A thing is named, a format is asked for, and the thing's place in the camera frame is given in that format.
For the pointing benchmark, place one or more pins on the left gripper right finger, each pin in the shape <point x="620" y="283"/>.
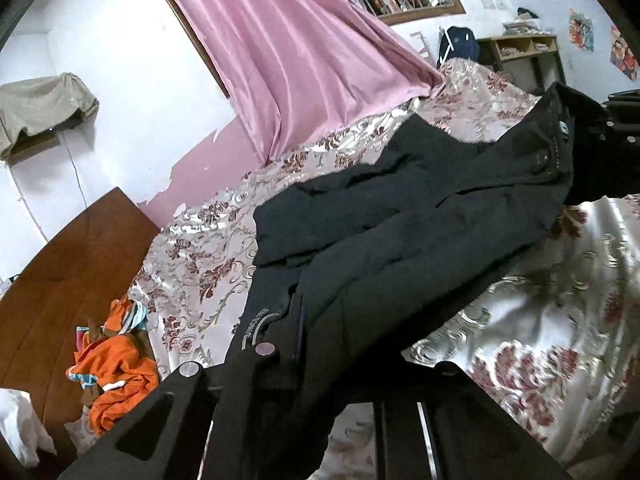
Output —
<point x="436" y="423"/>

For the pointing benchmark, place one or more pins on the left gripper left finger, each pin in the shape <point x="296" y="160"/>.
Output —
<point x="200" y="399"/>

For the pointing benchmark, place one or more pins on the black coat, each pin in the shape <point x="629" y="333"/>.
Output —
<point x="353" y="266"/>

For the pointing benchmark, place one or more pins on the orange clothes pile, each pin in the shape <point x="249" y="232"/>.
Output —
<point x="113" y="364"/>

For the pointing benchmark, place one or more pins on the wooden desk shelf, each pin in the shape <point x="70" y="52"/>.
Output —
<point x="532" y="62"/>

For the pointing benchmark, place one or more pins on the floral satin bedspread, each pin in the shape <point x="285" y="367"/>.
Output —
<point x="554" y="341"/>

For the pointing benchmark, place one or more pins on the dark blue bag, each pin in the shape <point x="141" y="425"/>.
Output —
<point x="457" y="42"/>

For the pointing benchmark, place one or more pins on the wooden headboard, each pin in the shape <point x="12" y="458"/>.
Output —
<point x="73" y="279"/>

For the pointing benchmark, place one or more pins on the pink curtain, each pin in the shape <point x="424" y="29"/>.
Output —
<point x="296" y="70"/>

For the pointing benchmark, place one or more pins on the colourful wall picture right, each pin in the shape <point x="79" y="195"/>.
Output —
<point x="621" y="56"/>

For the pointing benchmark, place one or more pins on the colourful wall picture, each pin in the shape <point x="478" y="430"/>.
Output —
<point x="581" y="31"/>
<point x="621" y="56"/>

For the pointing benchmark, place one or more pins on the colourful wall picture left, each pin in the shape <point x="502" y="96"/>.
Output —
<point x="581" y="31"/>

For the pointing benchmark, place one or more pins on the beige cloth on wall shelf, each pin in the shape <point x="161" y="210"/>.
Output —
<point x="35" y="106"/>

